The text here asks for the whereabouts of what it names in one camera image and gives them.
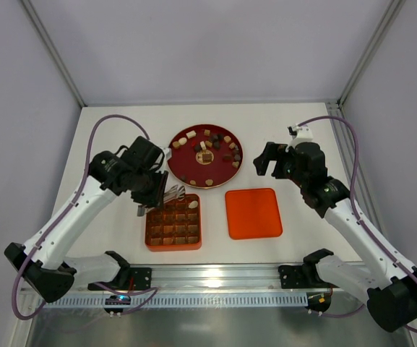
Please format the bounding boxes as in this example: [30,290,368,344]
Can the silver metal tongs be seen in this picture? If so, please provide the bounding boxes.
[137,185,186,217]

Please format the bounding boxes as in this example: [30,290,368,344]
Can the white shell chocolate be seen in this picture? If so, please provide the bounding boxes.
[178,186,186,196]

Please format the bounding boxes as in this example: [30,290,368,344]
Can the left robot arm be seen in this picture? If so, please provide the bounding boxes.
[4,136,171,303]

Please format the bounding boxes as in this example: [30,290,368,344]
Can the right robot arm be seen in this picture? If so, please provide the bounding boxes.
[253,142,417,332]

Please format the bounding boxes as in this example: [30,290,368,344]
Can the white rectangular chocolate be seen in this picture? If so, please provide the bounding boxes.
[186,130,196,139]

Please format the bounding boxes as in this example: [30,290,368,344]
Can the orange chocolate box tray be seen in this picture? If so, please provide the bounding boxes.
[145,194,202,252]

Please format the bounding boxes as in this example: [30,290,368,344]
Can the orange box lid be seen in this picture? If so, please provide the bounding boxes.
[225,188,283,240]

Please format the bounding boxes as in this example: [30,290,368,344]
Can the red round plate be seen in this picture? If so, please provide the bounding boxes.
[168,124,244,189]

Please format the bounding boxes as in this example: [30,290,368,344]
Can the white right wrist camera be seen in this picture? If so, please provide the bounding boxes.
[288,124,314,148]

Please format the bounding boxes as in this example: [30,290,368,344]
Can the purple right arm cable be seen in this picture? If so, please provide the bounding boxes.
[300,115,417,335]

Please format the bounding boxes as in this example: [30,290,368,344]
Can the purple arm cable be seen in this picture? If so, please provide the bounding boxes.
[12,113,158,321]
[300,115,417,335]

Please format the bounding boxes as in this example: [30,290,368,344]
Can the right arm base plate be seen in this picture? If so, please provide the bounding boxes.
[278,264,325,289]

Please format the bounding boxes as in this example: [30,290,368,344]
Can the aluminium front rail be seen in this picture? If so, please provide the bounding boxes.
[20,262,368,295]

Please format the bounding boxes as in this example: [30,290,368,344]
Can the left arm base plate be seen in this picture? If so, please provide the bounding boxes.
[100,267,152,291]

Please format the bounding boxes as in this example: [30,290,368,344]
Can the white slotted cable duct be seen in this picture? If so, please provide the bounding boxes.
[46,291,308,309]

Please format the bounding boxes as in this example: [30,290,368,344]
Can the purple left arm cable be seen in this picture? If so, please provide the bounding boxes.
[12,113,158,321]

